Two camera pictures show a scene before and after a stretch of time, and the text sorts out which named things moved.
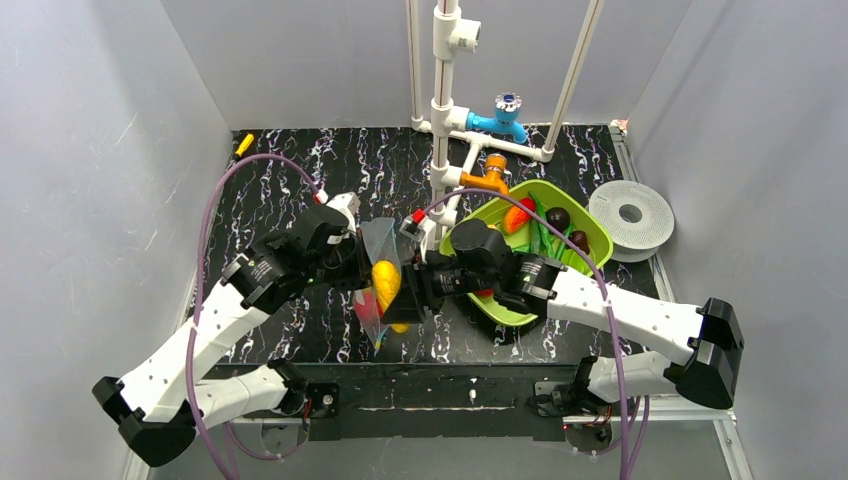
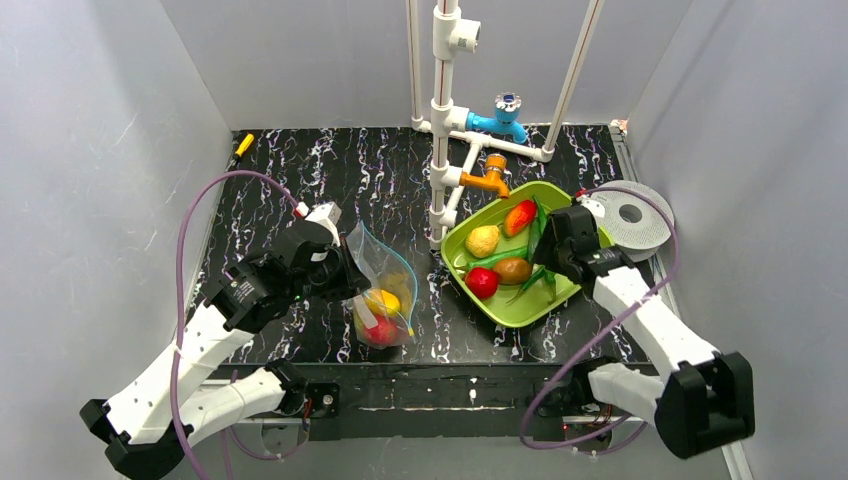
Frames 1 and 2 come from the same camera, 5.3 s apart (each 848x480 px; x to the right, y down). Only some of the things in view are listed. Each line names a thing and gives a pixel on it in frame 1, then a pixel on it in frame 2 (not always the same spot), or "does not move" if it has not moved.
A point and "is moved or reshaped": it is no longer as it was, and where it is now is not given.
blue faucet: x=506 y=120 does not move
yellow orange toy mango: x=386 y=280 is moved or reshaped
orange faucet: x=494 y=179 does not move
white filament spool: x=638 y=219 does not move
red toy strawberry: x=372 y=310 → x=385 y=332
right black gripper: x=419 y=285 → x=553 y=248
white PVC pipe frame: x=455 y=147 does not move
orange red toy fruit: x=517 y=220 does not move
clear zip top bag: x=375 y=305 is moved or reshaped
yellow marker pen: x=246 y=143 does not move
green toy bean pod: x=540 y=239 does not move
